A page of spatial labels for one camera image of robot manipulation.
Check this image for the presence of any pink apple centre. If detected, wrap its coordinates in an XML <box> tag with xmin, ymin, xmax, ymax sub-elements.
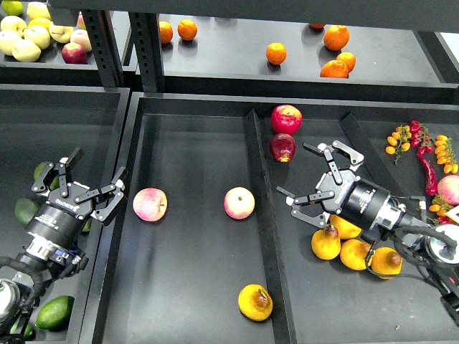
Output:
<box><xmin>224</xmin><ymin>187</ymin><xmax>255</xmax><ymax>220</ymax></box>

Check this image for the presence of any black tray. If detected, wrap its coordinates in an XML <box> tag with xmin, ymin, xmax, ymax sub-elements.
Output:
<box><xmin>101</xmin><ymin>92</ymin><xmax>458</xmax><ymax>343</ymax></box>
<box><xmin>1</xmin><ymin>85</ymin><xmax>130</xmax><ymax>343</ymax></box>

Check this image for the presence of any orange on shelf centre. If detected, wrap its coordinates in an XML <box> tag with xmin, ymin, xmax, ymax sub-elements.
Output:
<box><xmin>265</xmin><ymin>42</ymin><xmax>287</xmax><ymax>65</ymax></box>

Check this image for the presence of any orange on shelf left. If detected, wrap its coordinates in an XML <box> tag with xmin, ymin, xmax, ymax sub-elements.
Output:
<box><xmin>177</xmin><ymin>19</ymin><xmax>198</xmax><ymax>41</ymax></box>

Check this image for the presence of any orange behind post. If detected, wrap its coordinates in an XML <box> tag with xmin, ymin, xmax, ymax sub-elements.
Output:
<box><xmin>158</xmin><ymin>21</ymin><xmax>174</xmax><ymax>44</ymax></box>

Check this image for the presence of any red apple on shelf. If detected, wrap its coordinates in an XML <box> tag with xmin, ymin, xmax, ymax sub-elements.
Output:
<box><xmin>62</xmin><ymin>42</ymin><xmax>87</xmax><ymax>65</ymax></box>

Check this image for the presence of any pink apple right edge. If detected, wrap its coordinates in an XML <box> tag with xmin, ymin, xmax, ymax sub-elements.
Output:
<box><xmin>437</xmin><ymin>175</ymin><xmax>459</xmax><ymax>205</ymax></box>

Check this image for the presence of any black left tray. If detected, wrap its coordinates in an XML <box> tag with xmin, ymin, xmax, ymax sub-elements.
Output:
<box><xmin>1</xmin><ymin>85</ymin><xmax>130</xmax><ymax>343</ymax></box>

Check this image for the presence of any pale yellow apple front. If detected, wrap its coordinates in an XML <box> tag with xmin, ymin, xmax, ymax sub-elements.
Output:
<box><xmin>11</xmin><ymin>39</ymin><xmax>41</xmax><ymax>62</ymax></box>

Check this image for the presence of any pink apple left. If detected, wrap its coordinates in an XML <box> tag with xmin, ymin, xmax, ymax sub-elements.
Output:
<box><xmin>133</xmin><ymin>188</ymin><xmax>168</xmax><ymax>222</ymax></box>

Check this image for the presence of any black centre tray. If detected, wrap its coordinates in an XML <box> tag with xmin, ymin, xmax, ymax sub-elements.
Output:
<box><xmin>101</xmin><ymin>92</ymin><xmax>458</xmax><ymax>343</ymax></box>

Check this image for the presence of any dark red apple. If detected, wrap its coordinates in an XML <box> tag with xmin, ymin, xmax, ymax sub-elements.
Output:
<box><xmin>270</xmin><ymin>133</ymin><xmax>296</xmax><ymax>163</ymax></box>

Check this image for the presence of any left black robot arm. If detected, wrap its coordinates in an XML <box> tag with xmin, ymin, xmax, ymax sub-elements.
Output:
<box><xmin>1</xmin><ymin>148</ymin><xmax>127</xmax><ymax>343</ymax></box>

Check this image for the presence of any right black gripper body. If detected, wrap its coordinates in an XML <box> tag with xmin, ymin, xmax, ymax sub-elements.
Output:
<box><xmin>316</xmin><ymin>169</ymin><xmax>398</xmax><ymax>231</ymax></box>

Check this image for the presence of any yellow pear with stem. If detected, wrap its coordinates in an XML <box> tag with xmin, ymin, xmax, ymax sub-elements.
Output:
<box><xmin>311</xmin><ymin>224</ymin><xmax>341</xmax><ymax>260</ymax></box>

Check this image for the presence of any red chili pepper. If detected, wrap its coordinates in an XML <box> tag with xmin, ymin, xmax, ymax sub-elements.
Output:
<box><xmin>417</xmin><ymin>147</ymin><xmax>437</xmax><ymax>196</ymax></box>

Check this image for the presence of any dark green avocado left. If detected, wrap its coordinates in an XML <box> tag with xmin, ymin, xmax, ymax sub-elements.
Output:
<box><xmin>14</xmin><ymin>198</ymin><xmax>40</xmax><ymax>226</ymax></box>

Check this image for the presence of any black shelf post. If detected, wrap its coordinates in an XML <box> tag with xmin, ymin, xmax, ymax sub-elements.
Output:
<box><xmin>128</xmin><ymin>12</ymin><xmax>166</xmax><ymax>93</ymax></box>

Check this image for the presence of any orange at shelf front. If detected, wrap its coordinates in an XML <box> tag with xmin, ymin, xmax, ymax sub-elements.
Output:
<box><xmin>320</xmin><ymin>59</ymin><xmax>349</xmax><ymax>78</ymax></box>

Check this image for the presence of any bright red apple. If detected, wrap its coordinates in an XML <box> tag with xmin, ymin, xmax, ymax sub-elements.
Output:
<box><xmin>270</xmin><ymin>105</ymin><xmax>303</xmax><ymax>135</ymax></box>

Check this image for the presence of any small orange on shelf right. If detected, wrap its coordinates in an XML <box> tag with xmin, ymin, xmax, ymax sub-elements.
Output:
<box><xmin>336</xmin><ymin>52</ymin><xmax>356</xmax><ymax>73</ymax></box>

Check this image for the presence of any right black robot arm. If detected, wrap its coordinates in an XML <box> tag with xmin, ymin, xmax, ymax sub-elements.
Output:
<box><xmin>277</xmin><ymin>140</ymin><xmax>458</xmax><ymax>322</ymax></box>

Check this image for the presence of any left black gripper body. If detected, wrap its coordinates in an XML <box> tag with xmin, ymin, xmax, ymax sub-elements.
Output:
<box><xmin>26</xmin><ymin>182</ymin><xmax>94</xmax><ymax>249</ymax></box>

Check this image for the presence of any yellow pear with brown spot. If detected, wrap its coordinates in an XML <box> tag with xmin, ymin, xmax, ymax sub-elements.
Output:
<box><xmin>237</xmin><ymin>284</ymin><xmax>273</xmax><ymax>322</ymax></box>

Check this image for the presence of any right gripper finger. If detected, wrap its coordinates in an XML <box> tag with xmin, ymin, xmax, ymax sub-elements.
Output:
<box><xmin>276</xmin><ymin>186</ymin><xmax>335</xmax><ymax>229</ymax></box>
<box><xmin>303</xmin><ymin>140</ymin><xmax>366</xmax><ymax>186</ymax></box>

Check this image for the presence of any pink apple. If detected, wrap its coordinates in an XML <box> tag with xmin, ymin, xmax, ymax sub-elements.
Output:
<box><xmin>224</xmin><ymin>187</ymin><xmax>255</xmax><ymax>220</ymax></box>
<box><xmin>133</xmin><ymin>188</ymin><xmax>168</xmax><ymax>222</ymax></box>

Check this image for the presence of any large orange on shelf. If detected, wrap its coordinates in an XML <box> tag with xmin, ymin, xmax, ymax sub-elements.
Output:
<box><xmin>323</xmin><ymin>25</ymin><xmax>350</xmax><ymax>51</ymax></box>

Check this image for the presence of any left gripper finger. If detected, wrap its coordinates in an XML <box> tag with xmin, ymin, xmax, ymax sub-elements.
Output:
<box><xmin>74</xmin><ymin>166</ymin><xmax>126</xmax><ymax>226</ymax></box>
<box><xmin>32</xmin><ymin>148</ymin><xmax>83</xmax><ymax>197</ymax></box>

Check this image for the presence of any yellow cherry tomato bunch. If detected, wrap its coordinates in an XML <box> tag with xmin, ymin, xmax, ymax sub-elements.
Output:
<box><xmin>434</xmin><ymin>135</ymin><xmax>458</xmax><ymax>174</ymax></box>

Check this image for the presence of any orange cherry tomato bunch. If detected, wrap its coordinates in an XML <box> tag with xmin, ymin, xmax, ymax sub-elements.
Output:
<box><xmin>385</xmin><ymin>125</ymin><xmax>412</xmax><ymax>165</ymax></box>

